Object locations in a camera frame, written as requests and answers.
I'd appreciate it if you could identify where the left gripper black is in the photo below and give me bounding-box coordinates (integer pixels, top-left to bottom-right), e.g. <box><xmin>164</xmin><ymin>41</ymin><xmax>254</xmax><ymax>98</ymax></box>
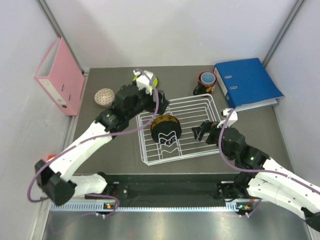
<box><xmin>126</xmin><ymin>85</ymin><xmax>169</xmax><ymax>120</ymax></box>

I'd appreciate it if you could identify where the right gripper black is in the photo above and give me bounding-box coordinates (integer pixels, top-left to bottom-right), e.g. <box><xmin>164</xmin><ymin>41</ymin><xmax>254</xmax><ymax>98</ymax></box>
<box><xmin>192</xmin><ymin>120</ymin><xmax>234</xmax><ymax>161</ymax></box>

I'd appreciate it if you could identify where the patterned small bowl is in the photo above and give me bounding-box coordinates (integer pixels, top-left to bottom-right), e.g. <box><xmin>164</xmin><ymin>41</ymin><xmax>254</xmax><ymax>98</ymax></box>
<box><xmin>94</xmin><ymin>88</ymin><xmax>115</xmax><ymax>107</ymax></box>

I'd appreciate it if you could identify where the black gold plate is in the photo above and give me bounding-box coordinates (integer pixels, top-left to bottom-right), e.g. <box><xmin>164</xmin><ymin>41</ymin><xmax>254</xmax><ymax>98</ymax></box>
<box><xmin>150</xmin><ymin>115</ymin><xmax>180</xmax><ymax>130</ymax></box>

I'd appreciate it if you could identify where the black skull mug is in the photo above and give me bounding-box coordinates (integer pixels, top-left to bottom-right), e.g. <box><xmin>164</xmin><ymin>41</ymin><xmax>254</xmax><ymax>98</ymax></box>
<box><xmin>193</xmin><ymin>71</ymin><xmax>218</xmax><ymax>96</ymax></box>

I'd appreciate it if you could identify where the light blue cup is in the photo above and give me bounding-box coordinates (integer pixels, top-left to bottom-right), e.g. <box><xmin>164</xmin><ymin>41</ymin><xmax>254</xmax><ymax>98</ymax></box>
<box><xmin>200</xmin><ymin>71</ymin><xmax>217</xmax><ymax>86</ymax></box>

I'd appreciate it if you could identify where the lime green plate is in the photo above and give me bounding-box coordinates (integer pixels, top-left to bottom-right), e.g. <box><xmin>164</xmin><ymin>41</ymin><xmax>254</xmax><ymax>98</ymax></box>
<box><xmin>132</xmin><ymin>76</ymin><xmax>159</xmax><ymax>87</ymax></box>

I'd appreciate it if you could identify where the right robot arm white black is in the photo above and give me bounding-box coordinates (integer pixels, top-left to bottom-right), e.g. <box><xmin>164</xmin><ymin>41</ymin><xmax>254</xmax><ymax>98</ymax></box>
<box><xmin>192</xmin><ymin>121</ymin><xmax>320</xmax><ymax>231</ymax></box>

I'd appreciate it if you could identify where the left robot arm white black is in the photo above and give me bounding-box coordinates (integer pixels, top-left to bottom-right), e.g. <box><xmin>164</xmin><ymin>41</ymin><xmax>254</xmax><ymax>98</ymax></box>
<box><xmin>35</xmin><ymin>85</ymin><xmax>170</xmax><ymax>206</ymax></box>

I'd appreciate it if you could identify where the blue binder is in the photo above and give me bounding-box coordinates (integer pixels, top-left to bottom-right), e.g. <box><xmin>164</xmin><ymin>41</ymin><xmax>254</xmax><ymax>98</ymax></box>
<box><xmin>214</xmin><ymin>58</ymin><xmax>284</xmax><ymax>112</ymax></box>

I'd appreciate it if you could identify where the pink binder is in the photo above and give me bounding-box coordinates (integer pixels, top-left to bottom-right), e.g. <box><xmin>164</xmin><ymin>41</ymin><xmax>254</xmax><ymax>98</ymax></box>
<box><xmin>34</xmin><ymin>37</ymin><xmax>85</xmax><ymax>116</ymax></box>

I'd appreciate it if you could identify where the red emergency button box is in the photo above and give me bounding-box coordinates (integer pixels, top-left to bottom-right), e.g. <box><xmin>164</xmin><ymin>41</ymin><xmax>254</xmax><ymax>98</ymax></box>
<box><xmin>46</xmin><ymin>154</ymin><xmax>57</xmax><ymax>162</ymax></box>

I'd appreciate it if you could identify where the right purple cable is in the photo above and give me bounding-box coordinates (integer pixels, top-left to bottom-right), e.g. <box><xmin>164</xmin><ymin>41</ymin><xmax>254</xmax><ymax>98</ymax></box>
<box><xmin>217</xmin><ymin>109</ymin><xmax>320</xmax><ymax>196</ymax></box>

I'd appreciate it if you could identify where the white wire dish rack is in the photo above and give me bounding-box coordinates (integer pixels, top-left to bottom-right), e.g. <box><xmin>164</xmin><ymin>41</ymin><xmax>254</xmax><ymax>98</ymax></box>
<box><xmin>136</xmin><ymin>94</ymin><xmax>221</xmax><ymax>166</ymax></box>

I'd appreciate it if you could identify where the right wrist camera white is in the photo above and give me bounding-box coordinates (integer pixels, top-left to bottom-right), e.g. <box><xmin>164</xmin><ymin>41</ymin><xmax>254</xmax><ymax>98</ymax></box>
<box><xmin>217</xmin><ymin>108</ymin><xmax>238</xmax><ymax>129</ymax></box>

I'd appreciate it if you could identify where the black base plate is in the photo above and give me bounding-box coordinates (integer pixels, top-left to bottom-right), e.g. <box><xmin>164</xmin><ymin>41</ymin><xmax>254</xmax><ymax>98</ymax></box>
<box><xmin>98</xmin><ymin>172</ymin><xmax>249</xmax><ymax>207</ymax></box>

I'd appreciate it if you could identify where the slotted cable duct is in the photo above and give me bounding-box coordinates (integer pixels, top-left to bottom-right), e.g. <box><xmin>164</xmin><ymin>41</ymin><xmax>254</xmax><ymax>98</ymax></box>
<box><xmin>50</xmin><ymin>201</ymin><xmax>253</xmax><ymax>213</ymax></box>

